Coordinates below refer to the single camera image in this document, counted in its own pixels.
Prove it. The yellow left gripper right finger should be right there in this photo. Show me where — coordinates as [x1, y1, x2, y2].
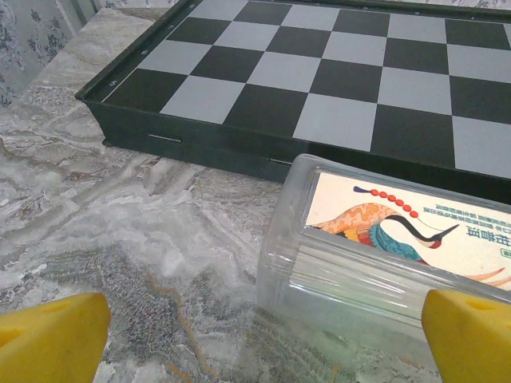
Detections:
[421, 289, 511, 383]

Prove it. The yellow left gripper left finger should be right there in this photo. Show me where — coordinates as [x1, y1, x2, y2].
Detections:
[0, 292, 112, 383]

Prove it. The black and grey chessboard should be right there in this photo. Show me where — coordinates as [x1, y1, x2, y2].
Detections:
[74, 0, 511, 207]

